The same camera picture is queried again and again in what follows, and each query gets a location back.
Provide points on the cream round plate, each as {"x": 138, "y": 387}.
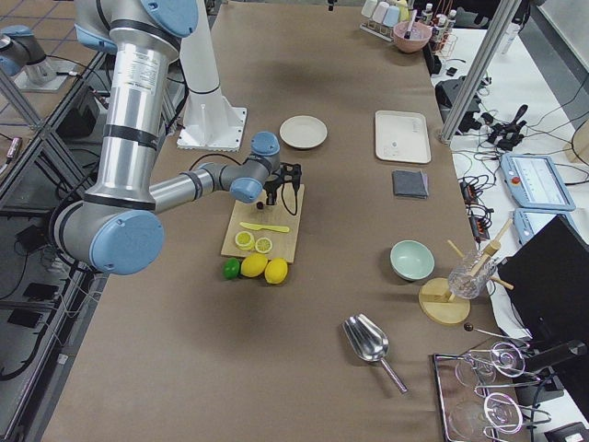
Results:
{"x": 303, "y": 132}

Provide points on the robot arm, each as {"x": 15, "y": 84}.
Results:
{"x": 115, "y": 227}

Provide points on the cream rectangular rabbit tray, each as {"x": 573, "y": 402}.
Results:
{"x": 401, "y": 136}

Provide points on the dark wooden tray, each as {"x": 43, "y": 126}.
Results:
{"x": 473, "y": 391}

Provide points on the white cup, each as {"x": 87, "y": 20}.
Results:
{"x": 368, "y": 8}

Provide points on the yellow plastic knife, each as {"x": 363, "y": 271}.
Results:
{"x": 259, "y": 227}

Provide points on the bamboo cutting board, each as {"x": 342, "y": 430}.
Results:
{"x": 284, "y": 215}

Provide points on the pink cup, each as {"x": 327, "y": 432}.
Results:
{"x": 380, "y": 12}

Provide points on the white cup rack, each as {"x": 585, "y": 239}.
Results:
{"x": 378, "y": 29}

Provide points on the lemon slice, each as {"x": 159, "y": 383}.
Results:
{"x": 244, "y": 240}
{"x": 263, "y": 245}

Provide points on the blue cup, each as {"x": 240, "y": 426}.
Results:
{"x": 391, "y": 16}

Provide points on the yellow cup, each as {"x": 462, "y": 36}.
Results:
{"x": 403, "y": 8}

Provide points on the yellow lemon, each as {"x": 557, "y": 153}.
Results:
{"x": 276, "y": 271}
{"x": 254, "y": 265}

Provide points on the metal muddler stick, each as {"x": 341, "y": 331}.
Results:
{"x": 410, "y": 23}

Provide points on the green lime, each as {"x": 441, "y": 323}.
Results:
{"x": 231, "y": 268}

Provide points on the pink bowl with ice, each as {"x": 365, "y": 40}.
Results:
{"x": 420, "y": 35}

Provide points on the grey folded cloth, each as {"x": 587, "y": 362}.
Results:
{"x": 413, "y": 184}

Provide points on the mint green bowl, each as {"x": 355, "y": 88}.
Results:
{"x": 411, "y": 260}

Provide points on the metal scoop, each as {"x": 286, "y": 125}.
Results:
{"x": 370, "y": 344}

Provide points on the wooden mug tree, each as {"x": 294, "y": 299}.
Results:
{"x": 447, "y": 300}

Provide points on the glass mug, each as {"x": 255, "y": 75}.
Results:
{"x": 469, "y": 277}

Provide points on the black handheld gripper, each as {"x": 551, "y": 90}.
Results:
{"x": 505, "y": 135}

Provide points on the blue teach pendant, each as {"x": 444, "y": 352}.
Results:
{"x": 534, "y": 182}
{"x": 528, "y": 222}

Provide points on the black monitor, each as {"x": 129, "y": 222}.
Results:
{"x": 550, "y": 278}

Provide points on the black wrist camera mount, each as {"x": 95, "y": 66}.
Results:
{"x": 291, "y": 173}

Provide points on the white camera post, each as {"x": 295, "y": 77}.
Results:
{"x": 210, "y": 122}

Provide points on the aluminium frame post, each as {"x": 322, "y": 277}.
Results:
{"x": 501, "y": 19}

